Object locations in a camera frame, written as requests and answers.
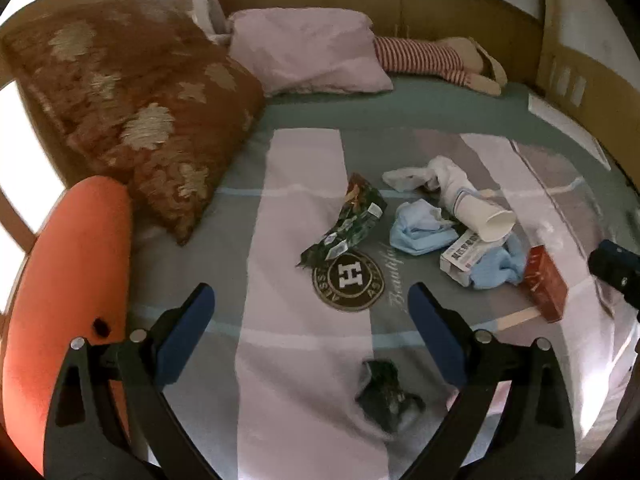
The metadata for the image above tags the white blue paper cup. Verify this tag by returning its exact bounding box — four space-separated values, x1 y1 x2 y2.
447 188 516 243

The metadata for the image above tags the light blue face mask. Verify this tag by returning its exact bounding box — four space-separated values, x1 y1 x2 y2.
390 200 458 256
470 233 527 290

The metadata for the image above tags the red cigarette pack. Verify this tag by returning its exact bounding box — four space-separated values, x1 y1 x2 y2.
521 245 568 323

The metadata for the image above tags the white flat board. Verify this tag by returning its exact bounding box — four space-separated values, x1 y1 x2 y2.
528 93 611 171

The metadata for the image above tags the orange carrot plush pillow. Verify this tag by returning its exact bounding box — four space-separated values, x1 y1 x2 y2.
2 177 132 471

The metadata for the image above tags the dark crumpled wrapper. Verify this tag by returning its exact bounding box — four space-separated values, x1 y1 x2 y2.
355 360 426 437

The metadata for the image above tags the white medicine box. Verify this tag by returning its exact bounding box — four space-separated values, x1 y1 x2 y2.
439 230 495 287

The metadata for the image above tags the white crumpled tissue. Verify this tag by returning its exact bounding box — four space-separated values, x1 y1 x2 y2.
382 155 473 198

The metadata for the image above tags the plaid patchwork bed quilt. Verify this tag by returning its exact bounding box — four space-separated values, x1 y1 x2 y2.
129 128 638 479

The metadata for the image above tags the striped rag doll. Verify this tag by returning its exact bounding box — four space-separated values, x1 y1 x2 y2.
374 36 508 96

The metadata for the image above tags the green snack wrapper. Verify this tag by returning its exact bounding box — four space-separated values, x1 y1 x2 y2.
298 174 387 269

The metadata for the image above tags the wooden headboard cabinet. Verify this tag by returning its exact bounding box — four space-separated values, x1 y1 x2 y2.
227 0 639 179

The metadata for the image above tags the brown floral brocade pillow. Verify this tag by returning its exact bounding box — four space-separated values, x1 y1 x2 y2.
2 0 265 244

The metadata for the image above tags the pink bed pillow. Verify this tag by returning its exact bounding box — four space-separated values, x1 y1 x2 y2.
229 8 394 96

